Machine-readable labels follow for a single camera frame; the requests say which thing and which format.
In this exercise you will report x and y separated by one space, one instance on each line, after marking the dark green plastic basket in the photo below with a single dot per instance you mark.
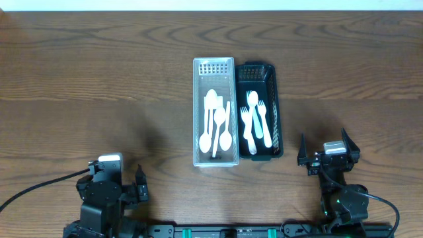
261 78

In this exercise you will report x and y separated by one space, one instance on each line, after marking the clear white plastic basket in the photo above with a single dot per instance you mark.
217 74

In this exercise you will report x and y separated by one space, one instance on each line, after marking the white plastic fork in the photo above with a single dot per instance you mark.
247 134
262 111

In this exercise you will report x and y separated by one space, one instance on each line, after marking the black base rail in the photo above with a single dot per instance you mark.
286 230

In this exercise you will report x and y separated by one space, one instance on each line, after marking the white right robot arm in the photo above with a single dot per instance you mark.
344 205

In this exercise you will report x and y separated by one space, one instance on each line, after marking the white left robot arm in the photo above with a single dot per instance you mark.
105 199

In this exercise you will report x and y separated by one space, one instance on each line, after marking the white plastic spoon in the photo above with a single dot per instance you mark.
250 118
219 118
205 139
225 139
210 101

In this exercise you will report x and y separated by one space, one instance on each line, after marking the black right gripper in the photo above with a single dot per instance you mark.
312 165

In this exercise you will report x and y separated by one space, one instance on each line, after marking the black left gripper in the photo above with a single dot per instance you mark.
142 190

